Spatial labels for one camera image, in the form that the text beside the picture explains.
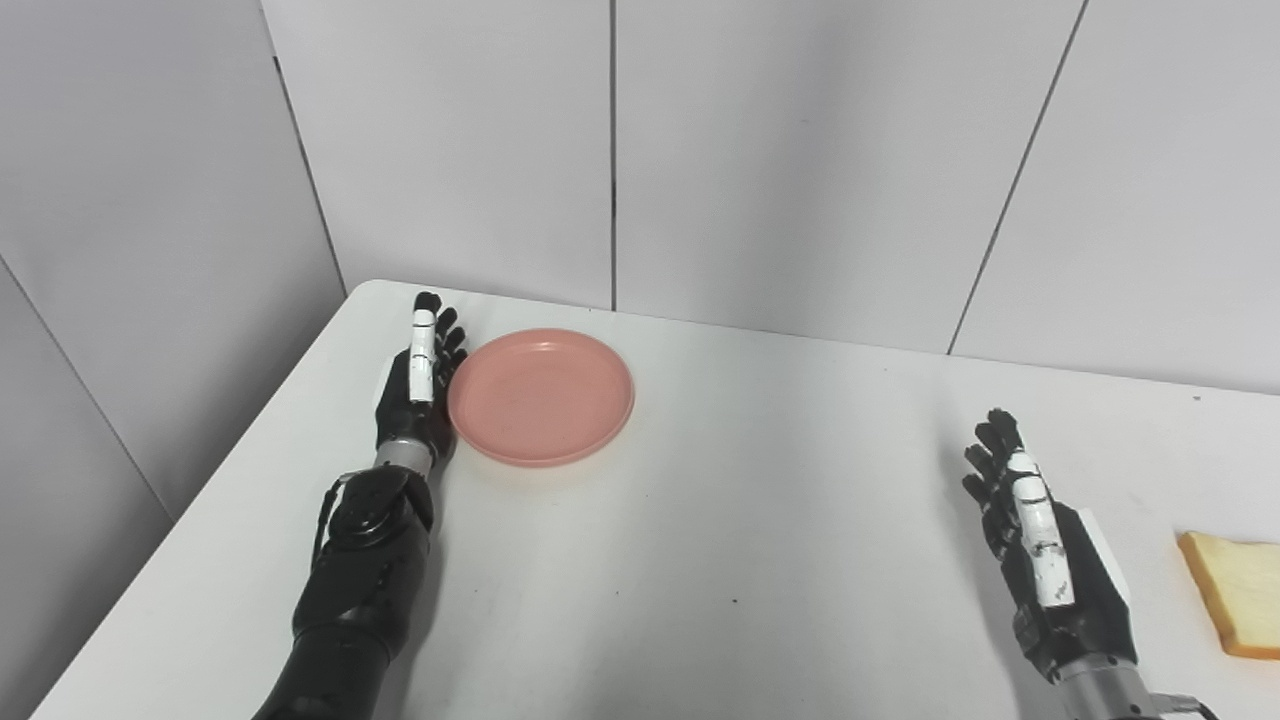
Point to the pink round plate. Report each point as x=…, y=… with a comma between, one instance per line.
x=541, y=397

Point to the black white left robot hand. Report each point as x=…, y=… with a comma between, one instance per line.
x=405, y=420

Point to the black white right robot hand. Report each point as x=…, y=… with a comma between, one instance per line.
x=1070, y=600

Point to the slice of white bread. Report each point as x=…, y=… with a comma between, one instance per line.
x=1240, y=595

